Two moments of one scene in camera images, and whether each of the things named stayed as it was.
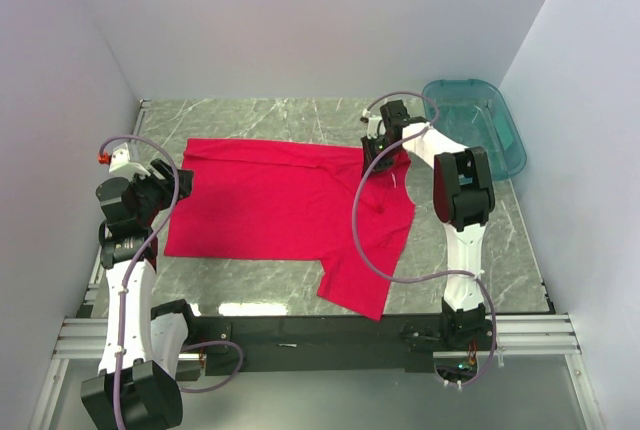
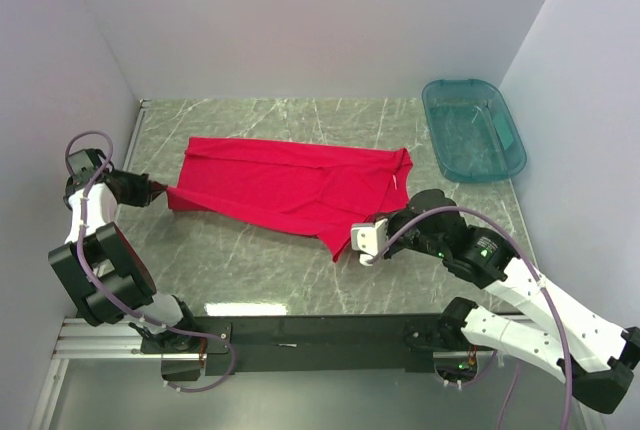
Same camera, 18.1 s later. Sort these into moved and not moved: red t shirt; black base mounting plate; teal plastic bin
Moved: red t shirt
Not moved: teal plastic bin; black base mounting plate
